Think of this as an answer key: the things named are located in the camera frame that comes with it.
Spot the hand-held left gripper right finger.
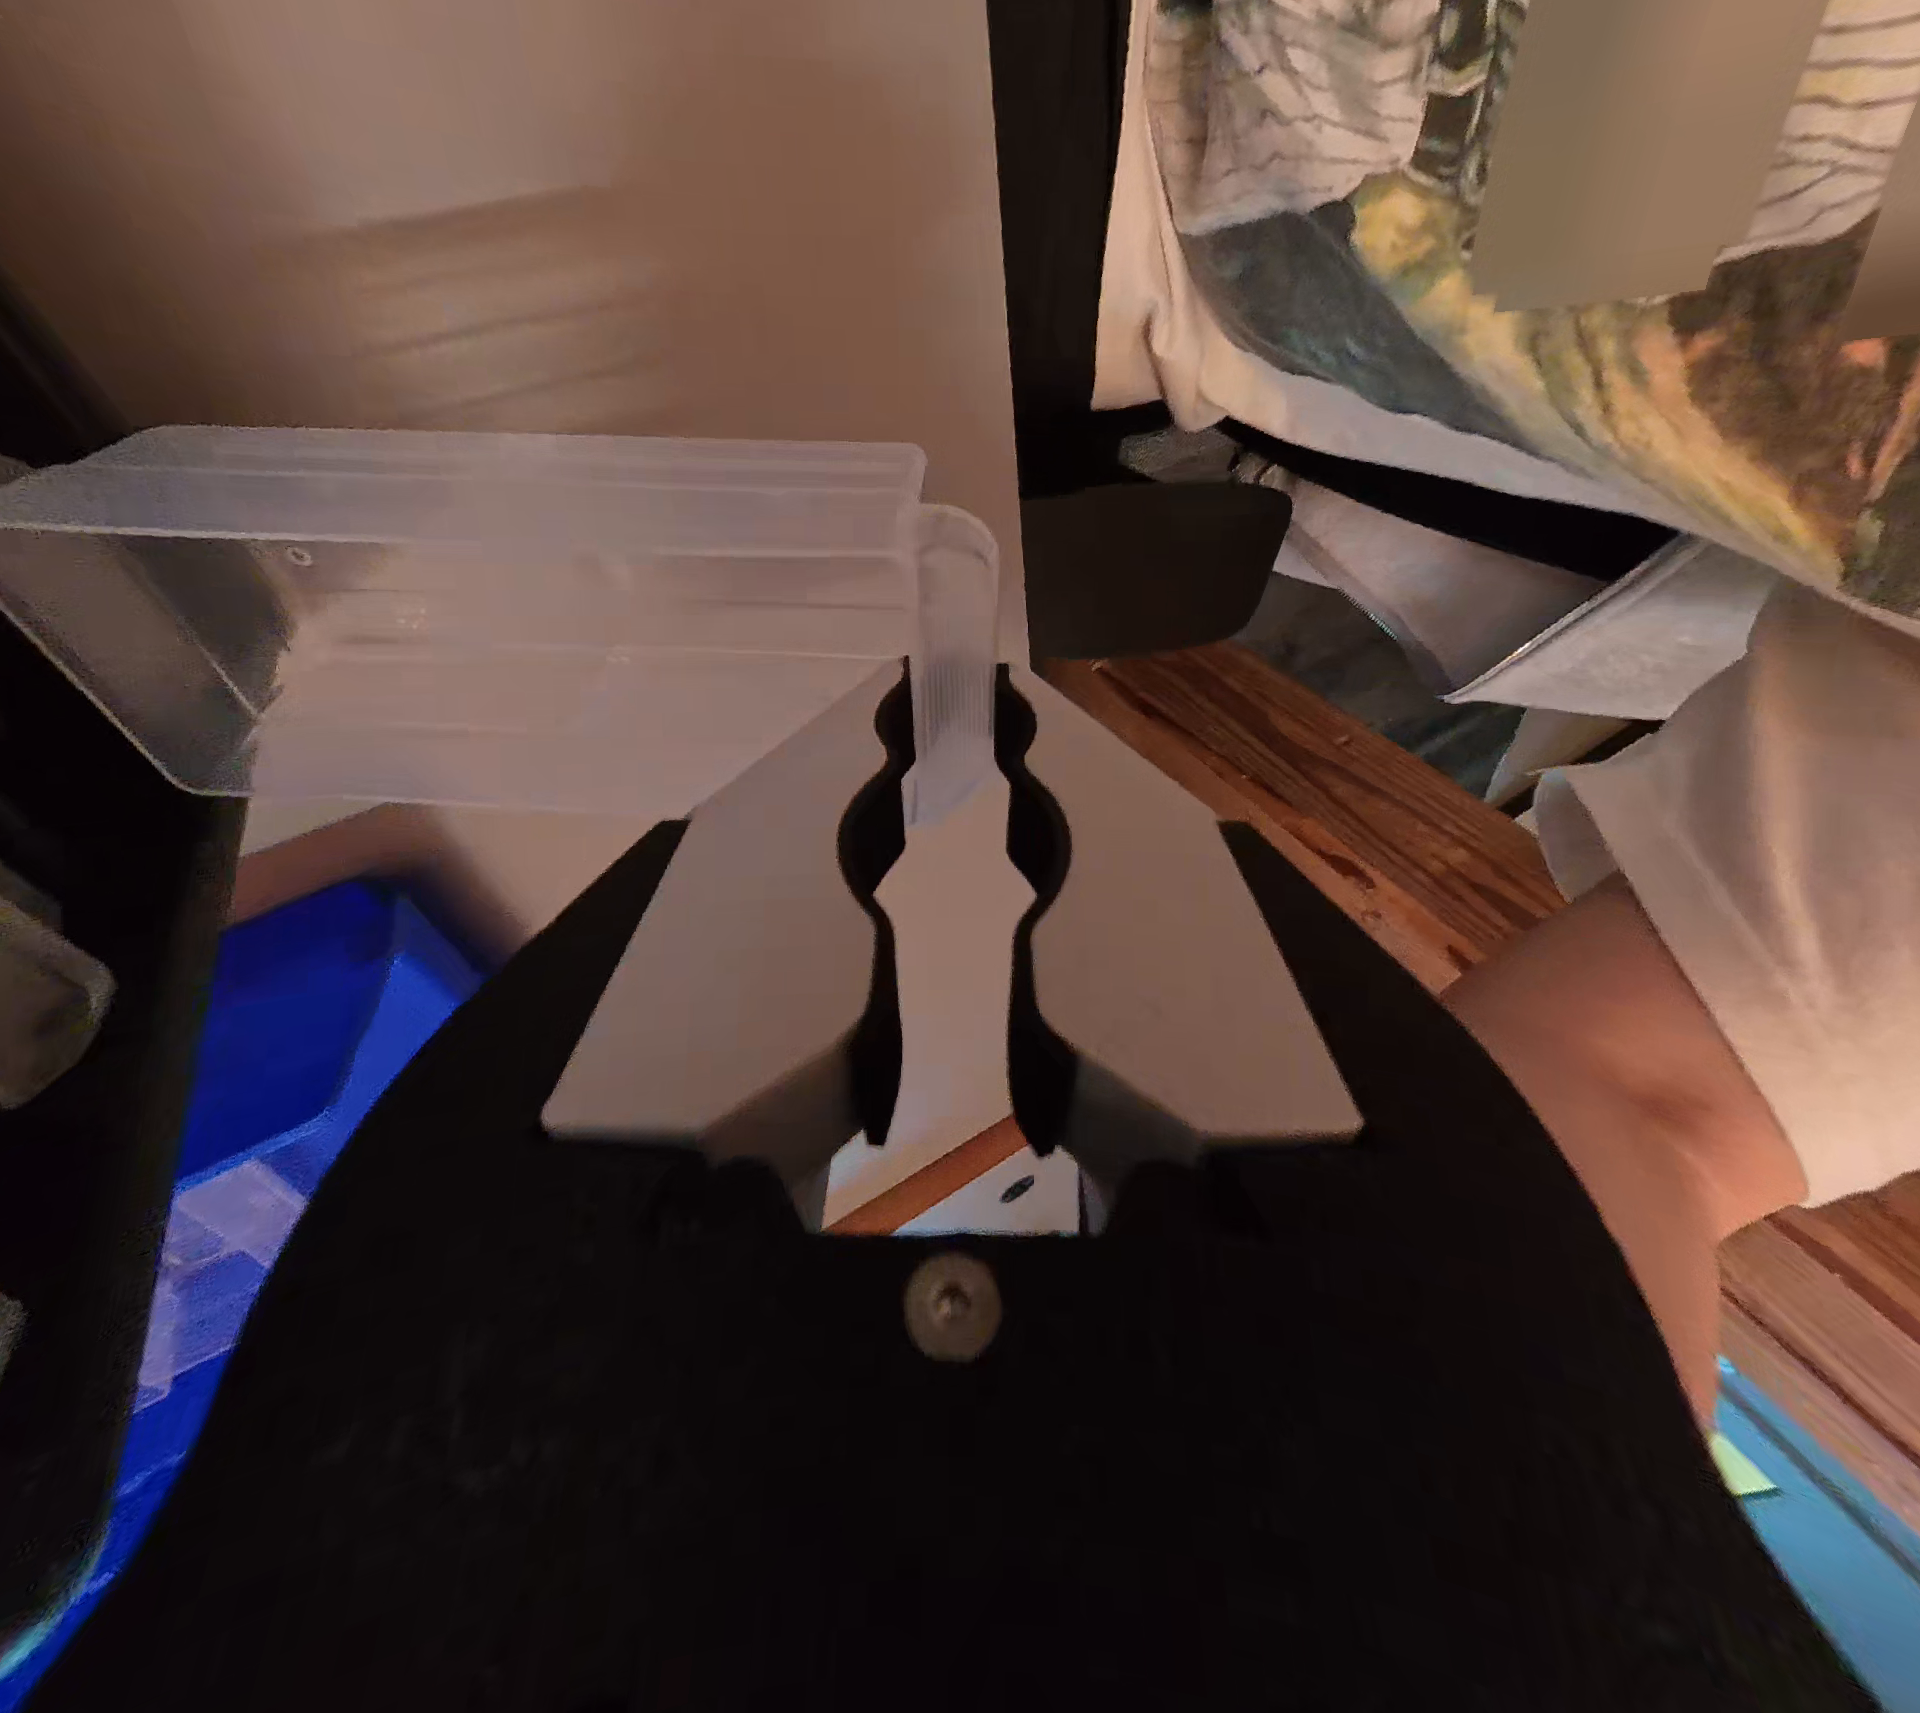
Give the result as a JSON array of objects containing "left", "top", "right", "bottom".
[{"left": 999, "top": 671, "right": 1369, "bottom": 1222}]

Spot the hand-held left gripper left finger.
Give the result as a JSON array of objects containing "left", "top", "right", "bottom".
[{"left": 541, "top": 671, "right": 907, "bottom": 1222}]

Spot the clear plastic drawer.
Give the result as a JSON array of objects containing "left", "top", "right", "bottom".
[
  {"left": 0, "top": 422, "right": 1002, "bottom": 833},
  {"left": 132, "top": 1155, "right": 310, "bottom": 1432}
]

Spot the blue plastic bin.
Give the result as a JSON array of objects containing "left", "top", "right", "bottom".
[{"left": 0, "top": 881, "right": 500, "bottom": 1713}]

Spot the black drawer cabinet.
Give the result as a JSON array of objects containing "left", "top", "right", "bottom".
[{"left": 0, "top": 273, "right": 290, "bottom": 1648}]

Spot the person's right forearm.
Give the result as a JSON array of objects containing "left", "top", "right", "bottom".
[{"left": 1436, "top": 871, "right": 1811, "bottom": 1444}]

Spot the wooden board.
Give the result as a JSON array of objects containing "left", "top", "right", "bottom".
[{"left": 1047, "top": 651, "right": 1920, "bottom": 1536}]

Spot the black rounded pad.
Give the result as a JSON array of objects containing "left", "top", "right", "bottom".
[{"left": 1021, "top": 481, "right": 1297, "bottom": 663}]

